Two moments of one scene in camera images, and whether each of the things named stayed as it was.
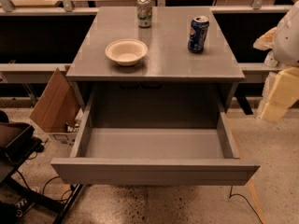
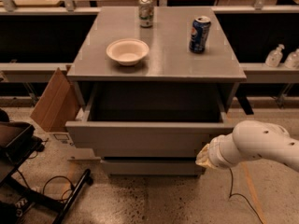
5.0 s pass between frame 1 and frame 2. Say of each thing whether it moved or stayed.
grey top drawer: moved
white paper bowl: stayed
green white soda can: stayed
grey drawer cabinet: stayed
